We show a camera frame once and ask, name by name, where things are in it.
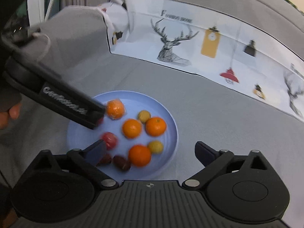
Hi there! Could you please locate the dark red jujube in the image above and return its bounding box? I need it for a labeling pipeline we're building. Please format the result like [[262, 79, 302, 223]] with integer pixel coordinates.
[[112, 155, 131, 171], [97, 153, 112, 166]]

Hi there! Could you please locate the red fruit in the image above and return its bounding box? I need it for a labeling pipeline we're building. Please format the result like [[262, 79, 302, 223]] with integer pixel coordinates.
[[101, 132, 118, 150]]

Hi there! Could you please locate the pink-red fruit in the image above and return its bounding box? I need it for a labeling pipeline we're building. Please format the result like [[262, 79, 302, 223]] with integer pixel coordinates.
[[96, 117, 104, 126]]

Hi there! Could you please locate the small orange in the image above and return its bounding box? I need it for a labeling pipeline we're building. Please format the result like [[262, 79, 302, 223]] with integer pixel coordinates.
[[128, 145, 151, 167]]

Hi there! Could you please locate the bare orange tangerine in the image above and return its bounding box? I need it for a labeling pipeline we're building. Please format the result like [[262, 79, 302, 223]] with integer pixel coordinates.
[[122, 119, 142, 139]]

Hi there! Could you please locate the plastic orange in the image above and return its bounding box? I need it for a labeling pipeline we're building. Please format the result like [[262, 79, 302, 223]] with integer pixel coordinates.
[[106, 99, 126, 120]]

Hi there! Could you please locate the yellow-green longan fruit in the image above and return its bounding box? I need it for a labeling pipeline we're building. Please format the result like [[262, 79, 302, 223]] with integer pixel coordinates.
[[137, 110, 151, 124], [147, 141, 164, 154]]

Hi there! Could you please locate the person's left hand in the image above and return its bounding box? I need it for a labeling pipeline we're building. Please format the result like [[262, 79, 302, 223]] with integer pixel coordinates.
[[0, 102, 22, 130]]

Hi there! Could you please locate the blue round plate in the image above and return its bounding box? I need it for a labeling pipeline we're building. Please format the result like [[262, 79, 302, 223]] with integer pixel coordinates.
[[66, 91, 179, 182]]

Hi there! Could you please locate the grey printed sofa cover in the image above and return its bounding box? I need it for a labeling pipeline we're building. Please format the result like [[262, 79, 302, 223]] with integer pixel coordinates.
[[1, 0, 303, 227]]

